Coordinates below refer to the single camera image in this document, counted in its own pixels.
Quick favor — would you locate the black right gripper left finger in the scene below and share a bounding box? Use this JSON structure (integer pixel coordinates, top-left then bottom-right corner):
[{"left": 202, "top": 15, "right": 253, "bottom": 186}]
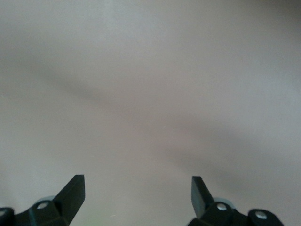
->
[{"left": 0, "top": 174, "right": 86, "bottom": 226}]

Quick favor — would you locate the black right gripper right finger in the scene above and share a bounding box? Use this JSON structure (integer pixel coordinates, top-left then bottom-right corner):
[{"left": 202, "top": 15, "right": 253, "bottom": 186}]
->
[{"left": 188, "top": 176, "right": 286, "bottom": 226}]

